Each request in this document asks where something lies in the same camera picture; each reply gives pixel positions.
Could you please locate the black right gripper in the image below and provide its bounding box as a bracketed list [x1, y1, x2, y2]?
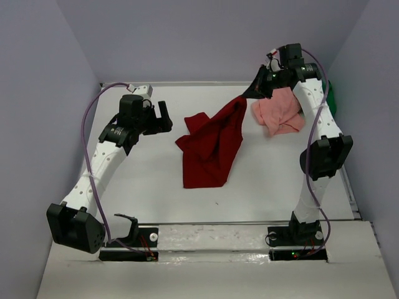
[241, 64, 289, 100]

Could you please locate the dark red t-shirt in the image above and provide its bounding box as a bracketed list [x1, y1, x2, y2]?
[175, 96, 247, 189]

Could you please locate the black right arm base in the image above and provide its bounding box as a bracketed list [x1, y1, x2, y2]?
[265, 219, 328, 262]

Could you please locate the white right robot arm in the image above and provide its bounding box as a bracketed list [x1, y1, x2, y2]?
[243, 63, 353, 247]

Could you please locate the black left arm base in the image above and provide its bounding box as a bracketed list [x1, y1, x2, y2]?
[99, 214, 159, 262]

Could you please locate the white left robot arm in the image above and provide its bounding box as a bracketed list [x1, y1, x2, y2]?
[46, 94, 173, 254]

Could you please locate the pink t-shirt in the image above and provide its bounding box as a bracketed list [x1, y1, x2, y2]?
[251, 87, 305, 137]

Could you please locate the green t-shirt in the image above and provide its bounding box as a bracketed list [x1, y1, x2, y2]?
[322, 80, 337, 116]

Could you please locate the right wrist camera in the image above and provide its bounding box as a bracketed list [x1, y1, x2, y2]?
[266, 43, 305, 71]

